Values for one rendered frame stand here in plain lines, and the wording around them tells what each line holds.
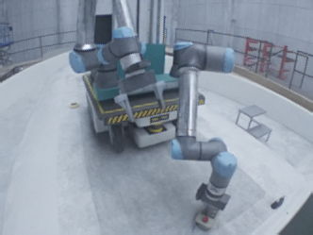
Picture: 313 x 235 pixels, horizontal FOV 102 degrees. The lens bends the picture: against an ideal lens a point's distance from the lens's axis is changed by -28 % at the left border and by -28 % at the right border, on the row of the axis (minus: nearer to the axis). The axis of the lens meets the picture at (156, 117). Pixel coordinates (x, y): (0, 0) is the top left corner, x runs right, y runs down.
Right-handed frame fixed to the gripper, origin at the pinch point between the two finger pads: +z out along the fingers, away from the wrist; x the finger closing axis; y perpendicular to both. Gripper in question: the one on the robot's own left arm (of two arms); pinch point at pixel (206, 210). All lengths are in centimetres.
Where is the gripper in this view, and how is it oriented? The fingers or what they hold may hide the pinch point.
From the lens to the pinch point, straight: 81.4
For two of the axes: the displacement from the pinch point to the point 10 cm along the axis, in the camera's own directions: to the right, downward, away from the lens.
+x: 7.9, 3.2, -5.2
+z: -0.3, 8.8, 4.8
